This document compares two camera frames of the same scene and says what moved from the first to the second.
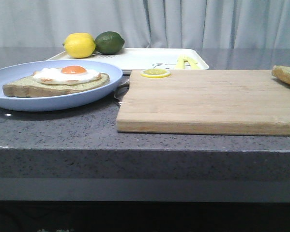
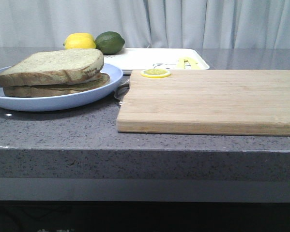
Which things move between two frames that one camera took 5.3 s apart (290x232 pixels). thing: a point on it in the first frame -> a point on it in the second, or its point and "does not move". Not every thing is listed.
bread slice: x=32 y=87 does not move
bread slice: x=289 y=75 -> x=52 y=67
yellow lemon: x=79 y=45 does not move
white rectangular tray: x=145 y=59 does not move
